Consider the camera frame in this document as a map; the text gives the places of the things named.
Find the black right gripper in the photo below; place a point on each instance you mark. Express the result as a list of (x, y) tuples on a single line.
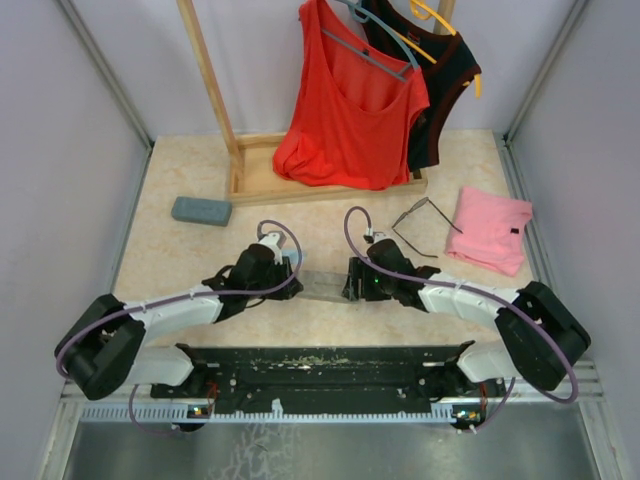
[(352, 289)]

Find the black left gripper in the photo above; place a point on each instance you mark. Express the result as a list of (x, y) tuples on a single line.
[(287, 292)]

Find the grey glasses case green lining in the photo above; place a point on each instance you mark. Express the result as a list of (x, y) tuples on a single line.
[(322, 286)]

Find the light blue cleaning cloth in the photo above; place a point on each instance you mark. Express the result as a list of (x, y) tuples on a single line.
[(296, 258)]

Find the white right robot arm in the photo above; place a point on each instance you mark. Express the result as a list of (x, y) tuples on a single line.
[(540, 340)]

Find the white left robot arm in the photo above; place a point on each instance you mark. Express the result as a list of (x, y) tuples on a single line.
[(110, 345)]

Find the blue-grey glasses case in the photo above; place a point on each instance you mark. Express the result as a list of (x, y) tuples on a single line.
[(201, 211)]

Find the folded pink t-shirt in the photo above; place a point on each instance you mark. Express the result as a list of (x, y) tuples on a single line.
[(489, 231)]

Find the red tank top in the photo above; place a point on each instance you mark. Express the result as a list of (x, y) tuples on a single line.
[(354, 110)]

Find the black maroon-trimmed tank top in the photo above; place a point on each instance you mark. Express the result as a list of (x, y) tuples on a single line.
[(447, 65)]

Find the grey clothes hanger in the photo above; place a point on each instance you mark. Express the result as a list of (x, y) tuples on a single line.
[(381, 47)]

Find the yellow clothes hanger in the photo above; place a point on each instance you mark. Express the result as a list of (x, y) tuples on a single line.
[(441, 15)]

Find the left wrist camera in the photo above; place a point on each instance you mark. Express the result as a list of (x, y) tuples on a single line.
[(274, 240)]

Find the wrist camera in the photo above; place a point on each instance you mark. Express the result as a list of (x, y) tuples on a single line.
[(274, 240), (371, 236)]

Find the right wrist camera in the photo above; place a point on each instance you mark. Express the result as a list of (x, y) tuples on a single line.
[(371, 236)]

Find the thin metal frame sunglasses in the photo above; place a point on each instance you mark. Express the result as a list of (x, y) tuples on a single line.
[(411, 225)]

